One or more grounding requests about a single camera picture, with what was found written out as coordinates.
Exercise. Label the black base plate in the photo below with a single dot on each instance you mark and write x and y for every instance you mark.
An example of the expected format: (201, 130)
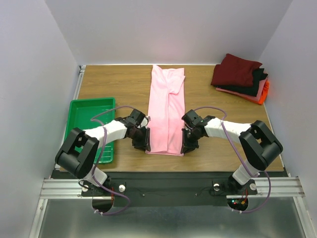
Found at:
(151, 189)

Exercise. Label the folded salmon pink t shirt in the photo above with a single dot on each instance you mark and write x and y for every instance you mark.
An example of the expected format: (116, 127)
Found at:
(248, 97)

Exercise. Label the right control board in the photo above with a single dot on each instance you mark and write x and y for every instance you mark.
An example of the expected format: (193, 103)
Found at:
(238, 204)

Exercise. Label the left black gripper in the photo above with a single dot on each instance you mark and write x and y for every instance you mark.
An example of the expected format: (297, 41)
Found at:
(145, 142)

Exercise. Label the folded orange t shirt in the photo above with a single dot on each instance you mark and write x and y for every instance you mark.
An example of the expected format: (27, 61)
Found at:
(264, 92)

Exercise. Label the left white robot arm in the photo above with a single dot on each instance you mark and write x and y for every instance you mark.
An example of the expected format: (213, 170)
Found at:
(81, 151)

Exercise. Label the green plastic tray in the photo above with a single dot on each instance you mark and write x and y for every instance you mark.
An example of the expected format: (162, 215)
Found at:
(80, 114)

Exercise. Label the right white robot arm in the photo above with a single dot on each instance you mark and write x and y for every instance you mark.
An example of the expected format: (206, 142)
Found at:
(254, 144)

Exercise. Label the folded maroon t shirt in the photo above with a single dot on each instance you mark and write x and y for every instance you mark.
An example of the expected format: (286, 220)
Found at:
(234, 71)

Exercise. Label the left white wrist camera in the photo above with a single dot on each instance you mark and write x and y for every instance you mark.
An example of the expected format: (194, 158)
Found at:
(145, 121)

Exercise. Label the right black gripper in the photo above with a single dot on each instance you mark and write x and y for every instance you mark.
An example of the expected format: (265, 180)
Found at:
(187, 141)

